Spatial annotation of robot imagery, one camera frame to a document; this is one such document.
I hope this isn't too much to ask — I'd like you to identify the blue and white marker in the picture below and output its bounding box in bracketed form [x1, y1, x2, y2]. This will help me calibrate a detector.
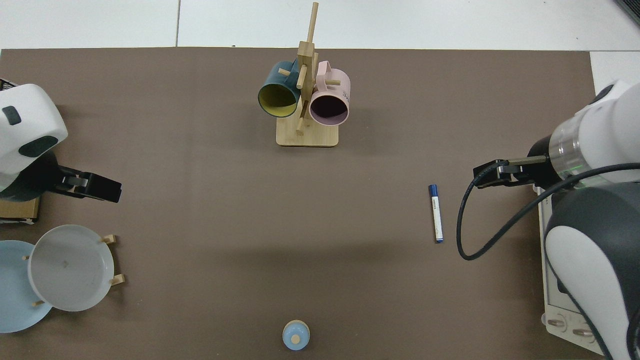
[428, 184, 445, 245]

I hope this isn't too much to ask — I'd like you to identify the wooden plate rack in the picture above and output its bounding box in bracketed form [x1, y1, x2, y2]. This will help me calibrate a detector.
[22, 233, 126, 307]

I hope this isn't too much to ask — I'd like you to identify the grey plate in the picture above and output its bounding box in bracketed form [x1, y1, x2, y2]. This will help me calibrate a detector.
[27, 224, 115, 313]

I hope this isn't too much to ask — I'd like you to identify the light blue plate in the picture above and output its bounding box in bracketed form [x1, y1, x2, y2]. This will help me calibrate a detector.
[0, 240, 53, 334]

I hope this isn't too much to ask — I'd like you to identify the pale toaster oven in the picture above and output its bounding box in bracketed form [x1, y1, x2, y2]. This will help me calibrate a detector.
[536, 187, 608, 357]

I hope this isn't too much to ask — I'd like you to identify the dark grey flat device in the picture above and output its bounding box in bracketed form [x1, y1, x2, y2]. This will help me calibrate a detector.
[614, 0, 640, 27]

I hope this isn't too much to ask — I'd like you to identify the pink mug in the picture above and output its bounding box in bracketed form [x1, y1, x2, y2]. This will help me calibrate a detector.
[308, 60, 352, 127]

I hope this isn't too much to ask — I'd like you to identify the wooden cup stand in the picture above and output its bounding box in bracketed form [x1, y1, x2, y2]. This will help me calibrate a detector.
[276, 1, 342, 148]

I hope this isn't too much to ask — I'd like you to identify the brown table cloth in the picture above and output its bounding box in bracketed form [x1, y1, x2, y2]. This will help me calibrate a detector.
[0, 47, 598, 360]

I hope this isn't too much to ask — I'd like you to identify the dark teal mug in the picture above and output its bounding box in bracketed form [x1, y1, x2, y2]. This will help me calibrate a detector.
[257, 60, 303, 119]

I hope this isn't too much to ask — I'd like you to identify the small blue round thing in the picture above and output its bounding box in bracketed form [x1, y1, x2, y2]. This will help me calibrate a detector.
[282, 320, 311, 351]

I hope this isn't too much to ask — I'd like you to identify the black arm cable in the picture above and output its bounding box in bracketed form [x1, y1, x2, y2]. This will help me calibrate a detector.
[456, 156, 640, 262]

